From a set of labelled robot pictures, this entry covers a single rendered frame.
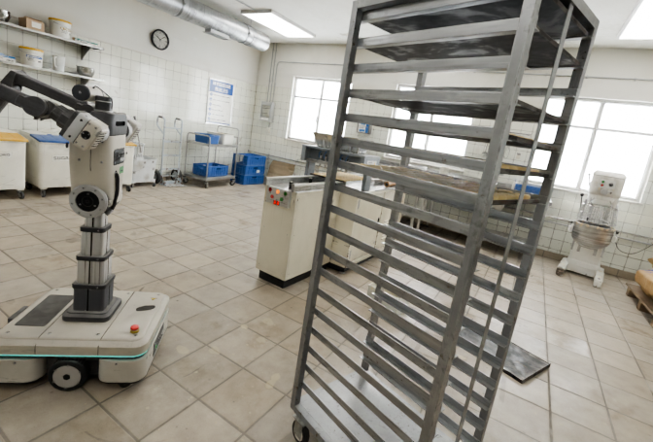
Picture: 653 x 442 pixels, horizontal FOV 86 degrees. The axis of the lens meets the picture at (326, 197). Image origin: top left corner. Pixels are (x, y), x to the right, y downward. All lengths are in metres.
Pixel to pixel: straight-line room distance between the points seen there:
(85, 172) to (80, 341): 0.77
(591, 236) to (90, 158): 5.06
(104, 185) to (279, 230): 1.47
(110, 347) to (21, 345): 0.35
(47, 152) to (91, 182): 3.59
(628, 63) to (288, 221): 5.05
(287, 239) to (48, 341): 1.61
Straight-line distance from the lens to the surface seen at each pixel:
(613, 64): 6.34
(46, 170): 5.54
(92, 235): 2.04
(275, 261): 3.03
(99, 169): 1.89
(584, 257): 5.81
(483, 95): 1.07
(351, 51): 1.39
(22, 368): 2.19
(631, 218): 6.30
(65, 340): 2.08
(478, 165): 1.04
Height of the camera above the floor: 1.35
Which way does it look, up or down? 11 degrees down
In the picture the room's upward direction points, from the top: 9 degrees clockwise
